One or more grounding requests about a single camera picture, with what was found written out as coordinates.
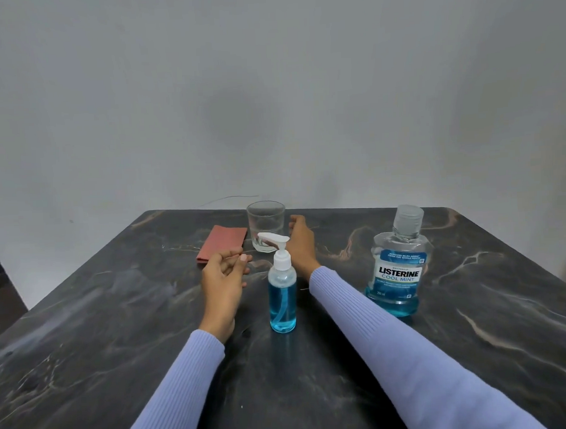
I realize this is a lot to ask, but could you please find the folded red cloth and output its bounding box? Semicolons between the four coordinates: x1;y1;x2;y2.
194;223;250;265

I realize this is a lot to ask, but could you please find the blue liquid pump bottle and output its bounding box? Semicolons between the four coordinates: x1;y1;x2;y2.
257;230;300;335

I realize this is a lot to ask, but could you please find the person's left forearm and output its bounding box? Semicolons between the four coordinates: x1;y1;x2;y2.
112;328;229;429

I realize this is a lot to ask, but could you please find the blue mouthwash bottle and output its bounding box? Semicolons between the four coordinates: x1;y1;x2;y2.
361;203;436;320

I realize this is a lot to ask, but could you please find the thin grey wire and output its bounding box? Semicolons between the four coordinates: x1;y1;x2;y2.
199;194;261;208

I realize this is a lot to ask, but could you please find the person's right forearm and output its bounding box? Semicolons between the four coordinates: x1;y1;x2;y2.
308;256;548;429

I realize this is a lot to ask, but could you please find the person's right hand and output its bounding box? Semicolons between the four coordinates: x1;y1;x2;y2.
285;214;322;283

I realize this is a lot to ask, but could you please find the person's left hand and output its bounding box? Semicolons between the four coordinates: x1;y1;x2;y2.
196;248;257;345

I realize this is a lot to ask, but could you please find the clear drinking glass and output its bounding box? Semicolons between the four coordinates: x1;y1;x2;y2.
246;200;288;255

